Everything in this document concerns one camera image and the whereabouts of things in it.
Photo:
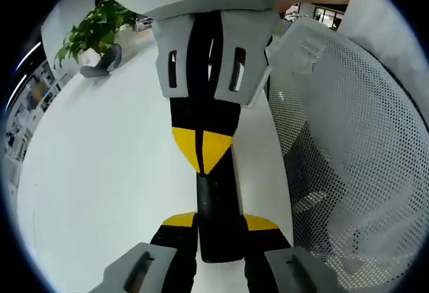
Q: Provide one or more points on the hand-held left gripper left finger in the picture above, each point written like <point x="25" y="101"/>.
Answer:
<point x="167" y="259"/>

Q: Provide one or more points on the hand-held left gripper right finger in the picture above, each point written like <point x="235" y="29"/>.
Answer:
<point x="271" y="259"/>

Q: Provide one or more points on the black remote control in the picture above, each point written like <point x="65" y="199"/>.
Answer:
<point x="218" y="239"/>

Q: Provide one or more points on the dark grey headset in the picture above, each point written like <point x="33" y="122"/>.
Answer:
<point x="107" y="61"/>

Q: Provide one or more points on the green potted plant white pot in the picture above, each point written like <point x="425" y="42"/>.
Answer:
<point x="90" y="28"/>

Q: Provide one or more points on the grey mesh office chair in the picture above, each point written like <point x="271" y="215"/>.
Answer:
<point x="352" y="122"/>

